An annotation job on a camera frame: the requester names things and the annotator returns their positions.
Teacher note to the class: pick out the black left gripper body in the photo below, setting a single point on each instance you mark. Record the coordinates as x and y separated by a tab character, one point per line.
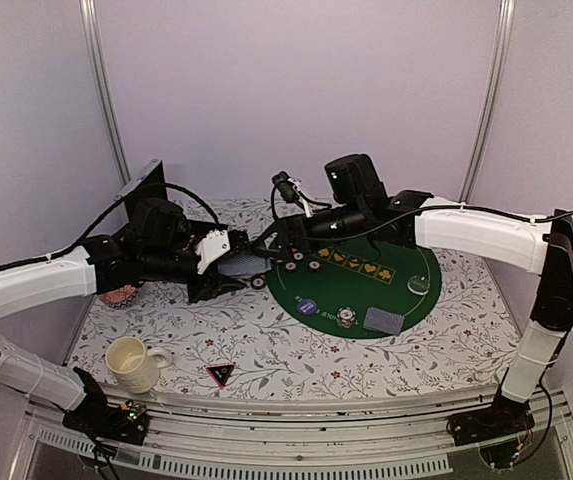
206	285

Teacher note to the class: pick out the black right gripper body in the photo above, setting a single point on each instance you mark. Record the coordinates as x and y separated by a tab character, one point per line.
298	222

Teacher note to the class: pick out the blue playing card deck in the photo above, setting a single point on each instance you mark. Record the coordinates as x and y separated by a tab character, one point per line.
243	265

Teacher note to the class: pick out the blue small blind button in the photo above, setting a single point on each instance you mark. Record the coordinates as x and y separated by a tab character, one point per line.
307	307

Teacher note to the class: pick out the black triangular marker tag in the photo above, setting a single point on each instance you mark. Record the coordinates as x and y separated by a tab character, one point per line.
221	373

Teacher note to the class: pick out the poker chip stack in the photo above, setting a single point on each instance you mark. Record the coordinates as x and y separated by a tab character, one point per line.
346	317

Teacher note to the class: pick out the dealt blue card pile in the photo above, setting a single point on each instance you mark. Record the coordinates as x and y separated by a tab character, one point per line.
382	321

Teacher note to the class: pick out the white dealer button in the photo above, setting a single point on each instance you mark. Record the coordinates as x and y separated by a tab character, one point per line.
419	285

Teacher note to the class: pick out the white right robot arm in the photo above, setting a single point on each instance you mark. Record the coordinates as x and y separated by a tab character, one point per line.
538	245

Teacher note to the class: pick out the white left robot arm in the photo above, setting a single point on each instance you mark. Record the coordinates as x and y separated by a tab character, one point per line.
158	243

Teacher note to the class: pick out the round green poker mat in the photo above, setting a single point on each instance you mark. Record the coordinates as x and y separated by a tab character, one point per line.
358	275

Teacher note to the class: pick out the cream ceramic mug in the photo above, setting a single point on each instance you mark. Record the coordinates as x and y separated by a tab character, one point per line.
136	368

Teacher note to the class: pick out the aluminium poker chip case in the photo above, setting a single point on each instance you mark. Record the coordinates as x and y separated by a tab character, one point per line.
147	183

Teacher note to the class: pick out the floral white table mat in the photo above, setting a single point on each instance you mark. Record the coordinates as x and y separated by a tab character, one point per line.
467	340

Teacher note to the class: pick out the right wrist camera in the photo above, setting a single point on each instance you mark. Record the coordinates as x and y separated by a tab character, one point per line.
291	192

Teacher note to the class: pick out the aluminium front rail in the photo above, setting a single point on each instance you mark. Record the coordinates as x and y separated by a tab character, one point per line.
381	438

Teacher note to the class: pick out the right aluminium frame post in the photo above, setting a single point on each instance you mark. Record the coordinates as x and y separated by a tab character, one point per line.
499	56

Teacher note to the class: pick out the aluminium frame post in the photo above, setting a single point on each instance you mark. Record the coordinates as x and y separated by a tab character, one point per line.
90	25
499	56

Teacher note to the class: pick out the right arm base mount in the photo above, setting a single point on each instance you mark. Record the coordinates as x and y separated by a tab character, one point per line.
502	418

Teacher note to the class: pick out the left aluminium frame post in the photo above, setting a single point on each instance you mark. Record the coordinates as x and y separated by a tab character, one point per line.
90	25

